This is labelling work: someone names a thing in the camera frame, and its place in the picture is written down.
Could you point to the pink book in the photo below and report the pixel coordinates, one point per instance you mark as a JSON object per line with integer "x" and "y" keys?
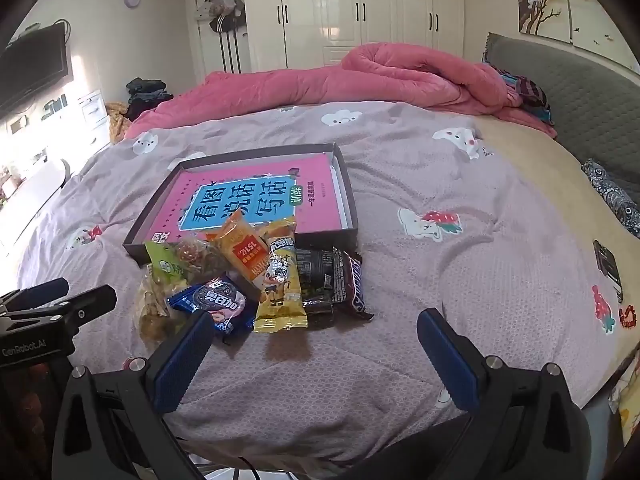
{"x": 210, "y": 185}

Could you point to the striped multicolour cloth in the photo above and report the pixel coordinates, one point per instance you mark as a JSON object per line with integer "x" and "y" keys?
{"x": 527, "y": 90}

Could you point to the clear candy bag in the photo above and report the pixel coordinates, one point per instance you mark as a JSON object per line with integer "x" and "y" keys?
{"x": 197, "y": 257}

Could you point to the black phone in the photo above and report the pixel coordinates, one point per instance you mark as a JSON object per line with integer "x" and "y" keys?
{"x": 607, "y": 267}

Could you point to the black patterned cloth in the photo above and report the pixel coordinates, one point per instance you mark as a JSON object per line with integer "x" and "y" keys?
{"x": 612, "y": 195}

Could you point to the grey padded headboard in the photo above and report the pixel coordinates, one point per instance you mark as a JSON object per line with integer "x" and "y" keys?
{"x": 590, "y": 100}

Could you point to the grey shallow cardboard box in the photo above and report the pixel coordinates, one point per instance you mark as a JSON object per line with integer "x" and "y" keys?
{"x": 347, "y": 185}

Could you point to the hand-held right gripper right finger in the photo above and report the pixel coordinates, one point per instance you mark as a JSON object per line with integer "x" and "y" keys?
{"x": 447, "y": 360}

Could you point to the yellow patterned cloth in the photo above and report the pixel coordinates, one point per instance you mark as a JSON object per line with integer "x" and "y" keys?
{"x": 625, "y": 405}

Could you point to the black green-pea packet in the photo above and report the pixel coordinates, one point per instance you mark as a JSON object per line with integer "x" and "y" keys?
{"x": 315, "y": 270}

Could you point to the blue cookie packet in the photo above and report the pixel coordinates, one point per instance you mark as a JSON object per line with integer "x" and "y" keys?
{"x": 220, "y": 300}

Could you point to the black television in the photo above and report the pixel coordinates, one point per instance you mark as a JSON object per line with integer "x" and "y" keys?
{"x": 35, "y": 65}

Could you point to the tan bed sheet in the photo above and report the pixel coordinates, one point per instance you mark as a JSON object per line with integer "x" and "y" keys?
{"x": 550, "y": 185}

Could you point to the brown chocolate bar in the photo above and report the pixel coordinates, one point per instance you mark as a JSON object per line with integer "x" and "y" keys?
{"x": 350, "y": 285}

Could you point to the lilac printed bed sheet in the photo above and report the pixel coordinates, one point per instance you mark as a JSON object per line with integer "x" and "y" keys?
{"x": 450, "y": 285}

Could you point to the yellow cartoon snack packet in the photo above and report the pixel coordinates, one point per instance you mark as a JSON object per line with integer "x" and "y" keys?
{"x": 280, "y": 285}

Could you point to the white drawer cabinet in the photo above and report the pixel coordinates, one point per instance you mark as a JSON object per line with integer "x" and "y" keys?
{"x": 94, "y": 107}

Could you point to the clear green pastry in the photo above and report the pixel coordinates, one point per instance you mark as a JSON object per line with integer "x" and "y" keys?
{"x": 152, "y": 325}

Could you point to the orange cracker packet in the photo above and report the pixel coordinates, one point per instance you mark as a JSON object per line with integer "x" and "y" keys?
{"x": 245, "y": 255}

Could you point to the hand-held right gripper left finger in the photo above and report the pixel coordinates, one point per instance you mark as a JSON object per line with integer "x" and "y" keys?
{"x": 182, "y": 360}

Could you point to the white door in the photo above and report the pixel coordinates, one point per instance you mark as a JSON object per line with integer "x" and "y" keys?
{"x": 210, "y": 55}

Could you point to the hanging clothes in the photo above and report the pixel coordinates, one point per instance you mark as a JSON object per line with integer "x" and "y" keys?
{"x": 224, "y": 10}

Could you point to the dark clothes pile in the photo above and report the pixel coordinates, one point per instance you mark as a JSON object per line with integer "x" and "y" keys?
{"x": 147, "y": 97}

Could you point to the floral wall painting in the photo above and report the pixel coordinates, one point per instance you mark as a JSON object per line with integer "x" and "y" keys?
{"x": 540, "y": 0}

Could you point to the tan plush cloth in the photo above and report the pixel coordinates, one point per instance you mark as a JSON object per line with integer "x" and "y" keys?
{"x": 119, "y": 122}

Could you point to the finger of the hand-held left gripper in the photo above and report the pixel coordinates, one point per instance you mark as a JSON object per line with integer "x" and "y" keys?
{"x": 95, "y": 300}
{"x": 45, "y": 290}

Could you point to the pink quilt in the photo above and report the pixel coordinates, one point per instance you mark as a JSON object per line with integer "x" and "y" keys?
{"x": 400, "y": 75}

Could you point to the white wardrobe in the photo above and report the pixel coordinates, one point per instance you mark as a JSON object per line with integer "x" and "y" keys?
{"x": 325, "y": 10}

